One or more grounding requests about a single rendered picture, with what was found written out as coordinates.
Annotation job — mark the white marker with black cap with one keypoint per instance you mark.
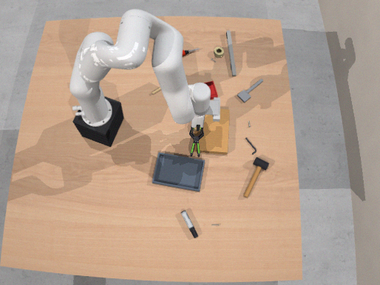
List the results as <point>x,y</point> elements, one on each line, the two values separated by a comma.
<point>189,223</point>

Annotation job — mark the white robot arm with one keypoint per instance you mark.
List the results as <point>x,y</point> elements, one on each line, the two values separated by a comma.
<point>129,52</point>

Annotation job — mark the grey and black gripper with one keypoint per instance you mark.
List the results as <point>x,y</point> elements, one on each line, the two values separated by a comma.
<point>198,121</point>

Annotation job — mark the long grey metal bar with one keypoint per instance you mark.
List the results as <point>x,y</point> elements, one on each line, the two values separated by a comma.
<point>233,67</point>

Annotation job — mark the light brown wooden board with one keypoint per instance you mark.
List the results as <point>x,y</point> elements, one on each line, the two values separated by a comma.
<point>215,139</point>

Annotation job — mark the black-headed mallet with wooden handle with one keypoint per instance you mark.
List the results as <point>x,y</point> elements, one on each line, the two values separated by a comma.
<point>261,164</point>

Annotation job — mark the beige cylindrical collar with hole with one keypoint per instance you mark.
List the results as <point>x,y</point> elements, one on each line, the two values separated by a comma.
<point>218,49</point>

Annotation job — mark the red-handled screwdriver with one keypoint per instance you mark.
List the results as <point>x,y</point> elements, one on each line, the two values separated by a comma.
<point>186,51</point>

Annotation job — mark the red rectangular tray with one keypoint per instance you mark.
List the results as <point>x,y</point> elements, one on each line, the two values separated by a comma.
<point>213,89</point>

